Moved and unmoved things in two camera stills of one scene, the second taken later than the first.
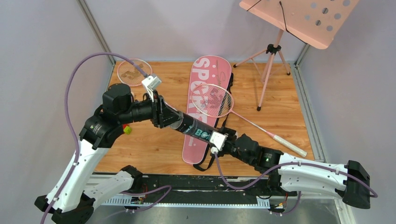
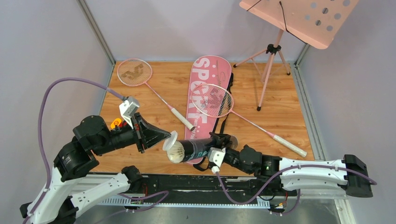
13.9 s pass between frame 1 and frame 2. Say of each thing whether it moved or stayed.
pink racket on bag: stayed
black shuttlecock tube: moved
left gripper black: moved
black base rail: stayed
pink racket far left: stayed
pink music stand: stayed
